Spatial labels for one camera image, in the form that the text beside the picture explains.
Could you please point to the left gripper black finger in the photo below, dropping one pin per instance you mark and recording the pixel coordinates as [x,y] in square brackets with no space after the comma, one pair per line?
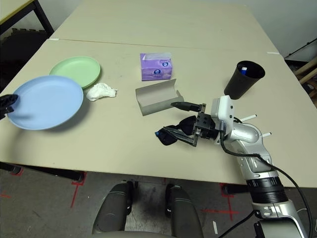
[3,114]
[8,99]

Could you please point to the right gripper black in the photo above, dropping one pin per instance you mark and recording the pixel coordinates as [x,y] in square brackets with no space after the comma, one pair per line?
[206,126]

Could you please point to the black sunglasses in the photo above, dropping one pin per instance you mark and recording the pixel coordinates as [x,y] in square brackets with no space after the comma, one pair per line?
[185,124]

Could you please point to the grey glasses case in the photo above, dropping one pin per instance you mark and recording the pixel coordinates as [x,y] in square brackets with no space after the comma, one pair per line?
[153,99]

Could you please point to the blue plastic plate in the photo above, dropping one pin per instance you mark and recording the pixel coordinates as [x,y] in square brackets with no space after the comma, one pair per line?
[49,104]

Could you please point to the white marker pen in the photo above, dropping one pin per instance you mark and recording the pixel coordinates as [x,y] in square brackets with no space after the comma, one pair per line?
[266,134]
[248,118]

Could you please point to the white tissue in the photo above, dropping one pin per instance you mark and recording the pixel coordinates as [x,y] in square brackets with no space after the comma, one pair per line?
[99,91]

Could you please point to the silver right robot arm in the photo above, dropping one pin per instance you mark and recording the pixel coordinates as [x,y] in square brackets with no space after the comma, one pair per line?
[247,134]

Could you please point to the purple tissue box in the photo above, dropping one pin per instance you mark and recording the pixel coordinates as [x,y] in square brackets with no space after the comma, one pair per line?
[154,70]

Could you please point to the black foam floor mat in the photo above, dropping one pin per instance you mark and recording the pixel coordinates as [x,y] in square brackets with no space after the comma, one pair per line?
[22,42]

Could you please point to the black plastic cup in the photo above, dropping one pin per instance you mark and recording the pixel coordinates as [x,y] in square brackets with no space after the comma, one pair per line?
[237,86]

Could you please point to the green plastic plate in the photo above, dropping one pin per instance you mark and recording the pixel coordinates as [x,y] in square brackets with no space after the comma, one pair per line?
[74,68]

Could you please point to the small blue white stick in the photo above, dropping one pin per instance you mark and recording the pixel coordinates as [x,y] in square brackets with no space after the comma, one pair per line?
[244,70]

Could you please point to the black framed yellow edged table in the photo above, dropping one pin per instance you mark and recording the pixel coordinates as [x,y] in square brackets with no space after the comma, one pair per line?
[45,22]

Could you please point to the grey right robot leg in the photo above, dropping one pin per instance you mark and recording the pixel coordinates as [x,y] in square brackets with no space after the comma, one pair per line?
[183,213]

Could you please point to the grey robot leg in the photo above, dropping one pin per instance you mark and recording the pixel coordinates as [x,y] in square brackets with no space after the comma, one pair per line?
[183,213]
[111,208]

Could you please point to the red floor tape cross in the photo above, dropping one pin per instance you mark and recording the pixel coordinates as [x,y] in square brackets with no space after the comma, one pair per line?
[229,210]
[76,191]

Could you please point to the white floor tape strip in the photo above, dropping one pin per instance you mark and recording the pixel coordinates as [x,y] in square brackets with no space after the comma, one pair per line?
[215,226]

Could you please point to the grey left robot leg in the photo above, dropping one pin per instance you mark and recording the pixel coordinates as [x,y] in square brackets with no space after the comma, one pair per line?
[111,208]

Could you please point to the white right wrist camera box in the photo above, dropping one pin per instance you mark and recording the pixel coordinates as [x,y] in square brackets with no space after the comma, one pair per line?
[223,106]

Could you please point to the wooden furniture frame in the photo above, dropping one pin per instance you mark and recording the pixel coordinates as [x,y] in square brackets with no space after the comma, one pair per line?
[307,68]

